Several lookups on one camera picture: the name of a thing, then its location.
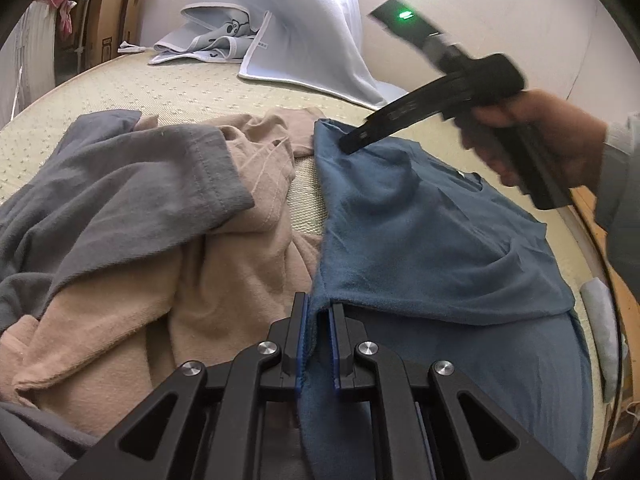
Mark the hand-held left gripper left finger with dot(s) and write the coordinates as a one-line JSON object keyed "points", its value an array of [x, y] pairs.
{"points": [[300, 345]]}

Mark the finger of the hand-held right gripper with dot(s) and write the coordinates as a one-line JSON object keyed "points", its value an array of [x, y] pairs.
{"points": [[395, 115]]}

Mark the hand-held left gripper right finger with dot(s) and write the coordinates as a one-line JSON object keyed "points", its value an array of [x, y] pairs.
{"points": [[333, 350]]}

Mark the teal long-sleeve shirt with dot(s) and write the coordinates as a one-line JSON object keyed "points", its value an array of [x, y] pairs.
{"points": [[410, 240]]}

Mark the grey shirt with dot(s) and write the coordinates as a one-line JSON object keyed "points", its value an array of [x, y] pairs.
{"points": [[125, 195]]}

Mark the black clothes rack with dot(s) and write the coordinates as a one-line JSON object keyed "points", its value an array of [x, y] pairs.
{"points": [[126, 15]]}

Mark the person's right hand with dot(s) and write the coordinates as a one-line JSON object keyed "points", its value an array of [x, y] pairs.
{"points": [[560, 130]]}

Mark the beige shirt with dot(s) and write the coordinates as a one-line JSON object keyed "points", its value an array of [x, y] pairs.
{"points": [[225, 300]]}

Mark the light blue blanket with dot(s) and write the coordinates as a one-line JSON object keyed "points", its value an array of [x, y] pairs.
{"points": [[310, 35]]}

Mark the brown cardboard box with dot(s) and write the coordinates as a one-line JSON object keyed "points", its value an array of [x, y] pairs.
{"points": [[107, 20]]}

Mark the pink cloth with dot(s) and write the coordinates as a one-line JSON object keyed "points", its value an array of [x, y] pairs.
{"points": [[62, 10]]}

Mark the white zip storage case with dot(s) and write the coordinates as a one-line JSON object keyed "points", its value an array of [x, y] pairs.
{"points": [[35, 60]]}

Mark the wooden bed frame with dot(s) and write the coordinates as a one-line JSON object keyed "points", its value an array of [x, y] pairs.
{"points": [[582, 210]]}

